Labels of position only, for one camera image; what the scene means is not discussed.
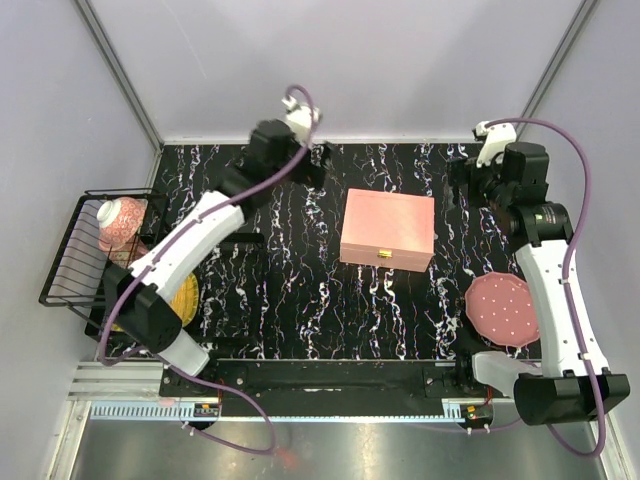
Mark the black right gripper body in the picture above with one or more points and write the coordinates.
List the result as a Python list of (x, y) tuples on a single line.
[(482, 181)]

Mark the pink jewelry box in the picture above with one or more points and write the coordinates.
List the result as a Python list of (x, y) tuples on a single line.
[(388, 230)]

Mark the yellow woven mat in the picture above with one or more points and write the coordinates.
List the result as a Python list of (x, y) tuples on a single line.
[(186, 300)]

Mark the pink polka dot plate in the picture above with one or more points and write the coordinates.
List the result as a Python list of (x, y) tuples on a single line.
[(501, 309)]

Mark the black wire dish rack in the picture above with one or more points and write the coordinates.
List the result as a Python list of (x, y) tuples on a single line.
[(74, 281)]

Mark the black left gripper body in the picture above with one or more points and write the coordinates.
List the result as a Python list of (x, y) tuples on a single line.
[(314, 175)]

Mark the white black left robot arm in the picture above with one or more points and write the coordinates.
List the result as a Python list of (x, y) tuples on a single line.
[(139, 296)]

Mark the pink patterned ceramic bowl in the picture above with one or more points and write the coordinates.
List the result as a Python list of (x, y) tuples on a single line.
[(119, 220)]

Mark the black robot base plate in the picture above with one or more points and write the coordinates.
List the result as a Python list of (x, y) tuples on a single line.
[(333, 390)]

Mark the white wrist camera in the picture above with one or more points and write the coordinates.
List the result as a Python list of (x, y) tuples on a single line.
[(494, 140), (301, 119)]

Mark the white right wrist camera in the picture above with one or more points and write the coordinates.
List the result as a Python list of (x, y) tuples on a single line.
[(494, 140)]

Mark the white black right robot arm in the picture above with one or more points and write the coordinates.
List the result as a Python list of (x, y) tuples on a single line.
[(573, 382)]

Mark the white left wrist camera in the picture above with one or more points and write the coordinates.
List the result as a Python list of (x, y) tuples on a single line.
[(301, 119)]

